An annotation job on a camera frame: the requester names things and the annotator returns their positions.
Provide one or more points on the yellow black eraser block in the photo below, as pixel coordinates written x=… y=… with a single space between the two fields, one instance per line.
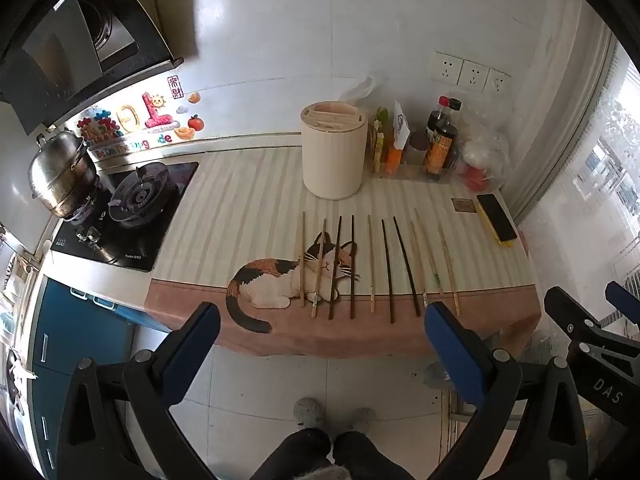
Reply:
x=496 y=217

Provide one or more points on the white seasoning packet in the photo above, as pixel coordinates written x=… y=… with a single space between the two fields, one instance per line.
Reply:
x=401 y=125

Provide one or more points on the small brown square coaster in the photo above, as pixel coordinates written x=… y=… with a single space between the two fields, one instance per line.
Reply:
x=463 y=205

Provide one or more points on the grey fluffy slipper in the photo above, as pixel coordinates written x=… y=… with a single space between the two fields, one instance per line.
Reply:
x=309 y=412
x=362 y=419

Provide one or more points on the dark brown chopstick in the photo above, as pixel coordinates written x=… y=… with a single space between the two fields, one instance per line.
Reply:
x=352 y=265
x=335 y=265

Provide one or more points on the cream cylindrical utensil holder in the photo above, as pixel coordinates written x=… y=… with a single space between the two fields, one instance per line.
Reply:
x=332 y=160

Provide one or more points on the clear plastic condiment tray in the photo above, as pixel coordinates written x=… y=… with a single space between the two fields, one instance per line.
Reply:
x=410 y=172

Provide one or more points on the orange seasoning bottle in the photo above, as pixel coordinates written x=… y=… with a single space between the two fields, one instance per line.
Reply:
x=394 y=160

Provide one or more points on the light wooden chopstick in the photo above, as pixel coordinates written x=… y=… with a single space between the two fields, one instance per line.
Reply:
x=302 y=260
x=448 y=270
x=370 y=260
x=418 y=265
x=319 y=265

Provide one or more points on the yellow green seasoning packet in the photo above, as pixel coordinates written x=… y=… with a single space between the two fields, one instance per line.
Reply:
x=377 y=145

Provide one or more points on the blue kitchen cabinet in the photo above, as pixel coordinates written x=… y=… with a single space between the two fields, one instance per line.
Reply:
x=75 y=340

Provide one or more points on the light chopstick with green mark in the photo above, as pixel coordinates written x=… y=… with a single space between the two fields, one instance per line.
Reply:
x=428 y=250

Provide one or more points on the striped cat print mat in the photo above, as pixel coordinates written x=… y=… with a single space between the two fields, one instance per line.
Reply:
x=240 y=200

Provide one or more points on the white hanging rag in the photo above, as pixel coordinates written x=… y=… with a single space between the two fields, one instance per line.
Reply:
x=15 y=375

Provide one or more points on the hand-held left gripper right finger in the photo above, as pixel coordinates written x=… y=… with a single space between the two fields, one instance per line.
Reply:
x=452 y=355

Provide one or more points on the black cap dark sauce bottle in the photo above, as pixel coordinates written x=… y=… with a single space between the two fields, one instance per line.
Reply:
x=444 y=150

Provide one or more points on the white wall outlet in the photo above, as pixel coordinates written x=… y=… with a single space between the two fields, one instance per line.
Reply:
x=446 y=68
x=498 y=81
x=474 y=75

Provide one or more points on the red cap dark sauce bottle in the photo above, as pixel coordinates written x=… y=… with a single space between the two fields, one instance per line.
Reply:
x=436 y=117

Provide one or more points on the steel cooking pot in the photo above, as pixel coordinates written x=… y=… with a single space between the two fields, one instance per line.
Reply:
x=60 y=175

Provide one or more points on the thin black chopstick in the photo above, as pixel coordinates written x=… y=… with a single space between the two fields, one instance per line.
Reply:
x=406 y=265
x=386 y=270

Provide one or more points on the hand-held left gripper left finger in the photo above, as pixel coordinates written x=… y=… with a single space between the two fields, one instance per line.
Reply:
x=192 y=342

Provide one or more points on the black gas stove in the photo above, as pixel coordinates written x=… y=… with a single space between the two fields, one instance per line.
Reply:
x=140 y=230

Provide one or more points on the person's right leg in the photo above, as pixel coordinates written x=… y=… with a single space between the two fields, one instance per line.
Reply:
x=370 y=457

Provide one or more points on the plastic bag with food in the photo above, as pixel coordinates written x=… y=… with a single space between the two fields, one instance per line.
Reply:
x=482 y=160

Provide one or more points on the black range hood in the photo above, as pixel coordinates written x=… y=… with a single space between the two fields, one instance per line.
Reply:
x=60 y=60

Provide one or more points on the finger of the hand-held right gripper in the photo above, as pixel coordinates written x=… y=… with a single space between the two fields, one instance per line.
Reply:
x=600 y=370
x=625 y=296

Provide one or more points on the colourful wall stickers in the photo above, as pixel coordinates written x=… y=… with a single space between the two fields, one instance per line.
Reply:
x=150 y=115

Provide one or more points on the thin clear plastic bag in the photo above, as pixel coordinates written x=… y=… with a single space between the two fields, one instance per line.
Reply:
x=360 y=90

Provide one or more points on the brown lid jar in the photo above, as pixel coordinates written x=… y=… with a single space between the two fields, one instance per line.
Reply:
x=417 y=150

